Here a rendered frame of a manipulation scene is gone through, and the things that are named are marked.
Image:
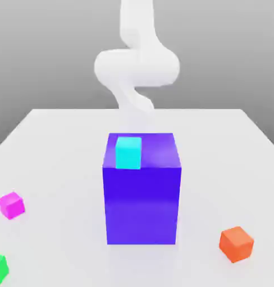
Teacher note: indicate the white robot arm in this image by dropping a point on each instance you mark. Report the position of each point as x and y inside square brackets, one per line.
[137, 67]

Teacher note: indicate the small cyan cube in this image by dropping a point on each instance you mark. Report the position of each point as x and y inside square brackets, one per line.
[128, 153]

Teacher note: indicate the small magenta cube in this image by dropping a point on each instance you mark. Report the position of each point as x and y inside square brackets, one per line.
[11, 205]

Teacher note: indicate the small orange cube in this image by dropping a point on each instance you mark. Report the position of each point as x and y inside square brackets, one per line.
[236, 244]

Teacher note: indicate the large blue box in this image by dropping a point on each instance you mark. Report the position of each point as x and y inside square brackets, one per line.
[141, 201]

